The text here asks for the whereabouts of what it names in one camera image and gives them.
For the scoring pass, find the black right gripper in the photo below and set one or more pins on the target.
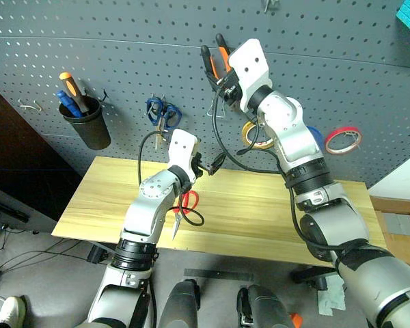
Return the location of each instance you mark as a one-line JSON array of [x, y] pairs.
[[231, 89]]

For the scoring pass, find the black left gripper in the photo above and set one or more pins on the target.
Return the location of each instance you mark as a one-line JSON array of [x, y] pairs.
[[197, 165]]

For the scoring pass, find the orange and black pliers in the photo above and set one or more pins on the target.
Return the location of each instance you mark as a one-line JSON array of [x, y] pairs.
[[212, 61]]

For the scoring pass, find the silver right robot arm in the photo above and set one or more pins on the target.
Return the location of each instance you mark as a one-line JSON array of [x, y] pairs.
[[294, 136]]

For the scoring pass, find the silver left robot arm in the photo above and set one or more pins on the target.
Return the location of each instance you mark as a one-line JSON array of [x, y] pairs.
[[147, 208]]

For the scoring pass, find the yellow tape roll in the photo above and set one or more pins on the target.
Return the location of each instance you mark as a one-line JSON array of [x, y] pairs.
[[245, 132]]

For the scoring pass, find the dark grey pegboard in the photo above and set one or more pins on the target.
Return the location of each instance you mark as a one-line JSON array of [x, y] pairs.
[[123, 51]]

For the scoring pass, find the blue tape roll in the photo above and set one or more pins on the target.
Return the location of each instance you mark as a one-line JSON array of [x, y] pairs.
[[317, 134]]

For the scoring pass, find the red tape roll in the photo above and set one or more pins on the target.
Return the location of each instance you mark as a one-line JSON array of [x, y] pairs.
[[341, 130]]

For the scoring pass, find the silver tape hook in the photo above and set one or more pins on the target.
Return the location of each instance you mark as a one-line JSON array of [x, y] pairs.
[[353, 137]]

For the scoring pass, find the light wooden table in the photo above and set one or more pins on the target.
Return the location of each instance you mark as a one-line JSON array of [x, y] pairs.
[[246, 212]]

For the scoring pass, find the black floor strip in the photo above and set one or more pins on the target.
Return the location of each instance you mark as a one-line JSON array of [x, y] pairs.
[[218, 274]]

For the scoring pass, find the black plastic cup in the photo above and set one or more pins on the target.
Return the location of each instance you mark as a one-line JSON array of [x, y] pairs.
[[93, 131]]

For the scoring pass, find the dark rounded robot leg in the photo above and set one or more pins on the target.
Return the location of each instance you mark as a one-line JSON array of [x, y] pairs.
[[179, 305], [263, 307]]

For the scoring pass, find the black table foot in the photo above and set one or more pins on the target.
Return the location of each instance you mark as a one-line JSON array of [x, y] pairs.
[[311, 273]]

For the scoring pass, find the small orange object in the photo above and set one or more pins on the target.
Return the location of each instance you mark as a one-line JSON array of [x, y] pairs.
[[296, 320]]

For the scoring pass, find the dark brown cabinet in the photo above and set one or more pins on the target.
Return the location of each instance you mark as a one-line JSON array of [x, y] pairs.
[[24, 160]]

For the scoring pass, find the brown cardboard box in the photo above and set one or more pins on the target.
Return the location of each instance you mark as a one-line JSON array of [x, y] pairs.
[[393, 246]]

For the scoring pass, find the white shoe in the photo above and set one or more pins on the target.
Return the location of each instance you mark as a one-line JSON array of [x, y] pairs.
[[13, 311]]

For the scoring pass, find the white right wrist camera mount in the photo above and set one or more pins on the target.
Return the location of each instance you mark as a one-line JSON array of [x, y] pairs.
[[250, 70]]

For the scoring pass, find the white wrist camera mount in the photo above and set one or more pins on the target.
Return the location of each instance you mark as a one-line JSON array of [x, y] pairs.
[[182, 148], [250, 70]]

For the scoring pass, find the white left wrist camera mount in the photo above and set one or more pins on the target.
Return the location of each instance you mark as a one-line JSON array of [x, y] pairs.
[[182, 148]]

